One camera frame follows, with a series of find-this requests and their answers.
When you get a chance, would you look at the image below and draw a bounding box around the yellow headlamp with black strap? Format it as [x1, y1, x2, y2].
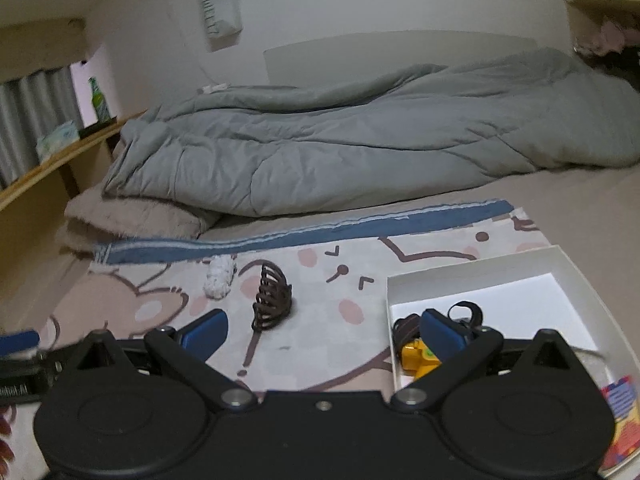
[392, 300, 484, 379]

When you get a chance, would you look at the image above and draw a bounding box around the white sock bundle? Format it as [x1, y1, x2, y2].
[203, 255, 236, 300]

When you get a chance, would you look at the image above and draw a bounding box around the brown plastic hair claw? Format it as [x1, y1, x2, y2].
[252, 261, 293, 333]

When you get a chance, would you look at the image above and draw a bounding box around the colourful card box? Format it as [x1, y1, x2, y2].
[600, 375, 640, 476]

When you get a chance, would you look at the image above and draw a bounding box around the white shallow cardboard tray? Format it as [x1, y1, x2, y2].
[385, 244, 640, 480]

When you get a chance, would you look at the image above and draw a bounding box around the wooden side shelf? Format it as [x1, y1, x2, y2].
[1, 116, 129, 304]

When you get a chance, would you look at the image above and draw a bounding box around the cartoon bear print blanket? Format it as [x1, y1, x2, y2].
[0, 198, 554, 480]

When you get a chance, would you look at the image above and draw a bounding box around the beige fluffy pillow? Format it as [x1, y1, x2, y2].
[55, 185, 220, 254]

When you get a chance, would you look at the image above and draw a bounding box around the grey quilted duvet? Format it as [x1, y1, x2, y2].
[102, 49, 639, 218]

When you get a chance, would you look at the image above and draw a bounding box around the tissue box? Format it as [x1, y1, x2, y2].
[36, 120, 80, 164]

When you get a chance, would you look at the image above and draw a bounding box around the green glass bottle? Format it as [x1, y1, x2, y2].
[89, 77, 112, 122]

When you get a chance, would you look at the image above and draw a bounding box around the grey curtain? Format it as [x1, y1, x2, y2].
[0, 66, 84, 188]

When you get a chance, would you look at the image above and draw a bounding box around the white headboard panel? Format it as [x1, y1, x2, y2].
[264, 30, 537, 87]

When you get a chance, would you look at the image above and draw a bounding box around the open wardrobe shelf with clothes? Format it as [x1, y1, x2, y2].
[565, 0, 639, 88]

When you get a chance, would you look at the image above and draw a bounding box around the white hanging paper bag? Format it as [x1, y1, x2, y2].
[201, 0, 243, 51]

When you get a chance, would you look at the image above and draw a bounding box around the white power strip with cable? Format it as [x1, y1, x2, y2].
[169, 4, 231, 97]

